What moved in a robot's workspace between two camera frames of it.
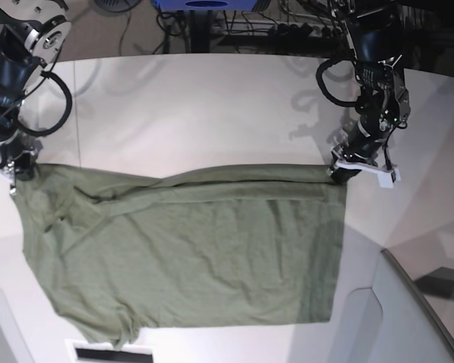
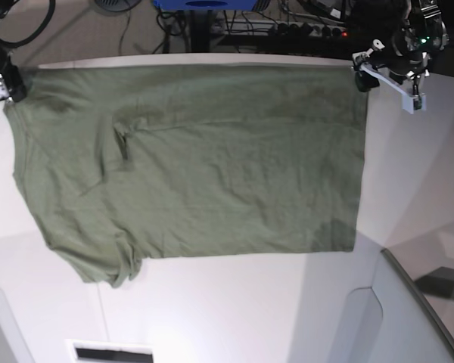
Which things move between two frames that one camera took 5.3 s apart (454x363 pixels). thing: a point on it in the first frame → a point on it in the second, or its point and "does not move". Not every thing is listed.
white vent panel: x=79 y=351 does not move
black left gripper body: x=22 y=149 → x=9 y=75
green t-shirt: x=250 y=245 → x=132 y=163
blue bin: x=204 y=5 does not move
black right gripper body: x=362 y=146 → x=399 y=63
